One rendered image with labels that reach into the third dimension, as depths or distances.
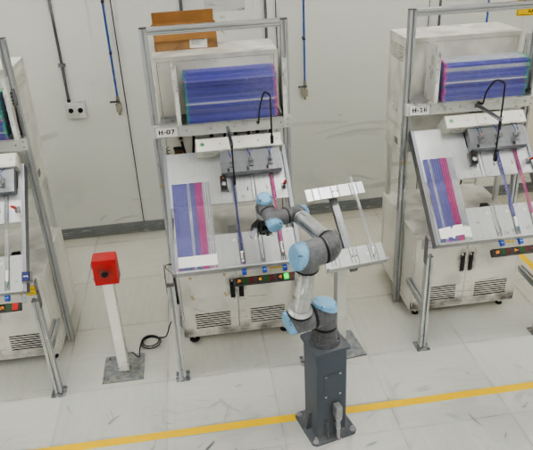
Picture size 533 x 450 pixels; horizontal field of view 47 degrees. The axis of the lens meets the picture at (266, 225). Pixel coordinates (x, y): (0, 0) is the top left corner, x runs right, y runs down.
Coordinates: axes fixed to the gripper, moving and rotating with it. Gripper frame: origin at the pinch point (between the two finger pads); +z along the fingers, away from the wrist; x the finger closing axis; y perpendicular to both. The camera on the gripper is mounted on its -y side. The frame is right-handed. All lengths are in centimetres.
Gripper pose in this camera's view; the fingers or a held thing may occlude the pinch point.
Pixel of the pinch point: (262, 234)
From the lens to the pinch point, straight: 323.8
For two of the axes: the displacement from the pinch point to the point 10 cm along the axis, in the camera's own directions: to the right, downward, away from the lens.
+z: -0.2, 5.7, 8.2
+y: 1.4, 8.1, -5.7
